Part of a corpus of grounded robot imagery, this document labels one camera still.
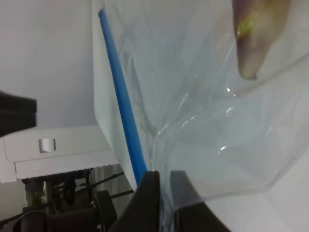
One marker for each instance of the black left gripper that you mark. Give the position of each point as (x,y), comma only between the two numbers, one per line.
(16,113)

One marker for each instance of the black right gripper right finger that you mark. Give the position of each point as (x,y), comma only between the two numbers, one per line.
(191,214)

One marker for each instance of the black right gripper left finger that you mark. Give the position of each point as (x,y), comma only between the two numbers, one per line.
(142,213)

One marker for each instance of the clear zip bag blue zipper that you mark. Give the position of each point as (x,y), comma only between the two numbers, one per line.
(169,97)

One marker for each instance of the black office chair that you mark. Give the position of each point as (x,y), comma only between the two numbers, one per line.
(101,216)

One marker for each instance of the purple eggplant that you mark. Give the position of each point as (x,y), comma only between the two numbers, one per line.
(257,25)

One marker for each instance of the white cabinet with handle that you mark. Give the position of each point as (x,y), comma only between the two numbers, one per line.
(34,153)

